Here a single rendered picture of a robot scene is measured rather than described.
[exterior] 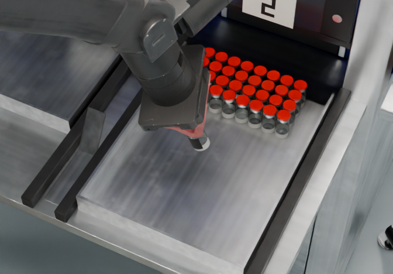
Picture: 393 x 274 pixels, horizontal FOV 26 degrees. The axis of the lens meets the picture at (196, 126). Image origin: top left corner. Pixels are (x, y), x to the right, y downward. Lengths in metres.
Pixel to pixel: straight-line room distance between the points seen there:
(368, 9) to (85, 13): 0.61
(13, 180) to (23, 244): 0.99
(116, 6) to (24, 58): 0.72
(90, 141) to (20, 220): 1.04
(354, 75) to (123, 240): 0.44
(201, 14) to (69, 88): 0.55
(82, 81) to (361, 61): 0.44
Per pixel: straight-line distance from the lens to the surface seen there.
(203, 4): 0.87
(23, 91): 1.40
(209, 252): 1.16
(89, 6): 0.72
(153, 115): 0.93
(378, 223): 2.31
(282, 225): 1.20
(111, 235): 1.22
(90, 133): 1.29
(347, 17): 1.27
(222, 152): 1.29
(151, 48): 0.81
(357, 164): 1.50
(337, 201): 1.60
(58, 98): 1.38
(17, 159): 1.31
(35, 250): 2.26
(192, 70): 0.93
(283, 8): 1.30
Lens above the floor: 1.91
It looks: 51 degrees down
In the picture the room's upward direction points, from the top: straight up
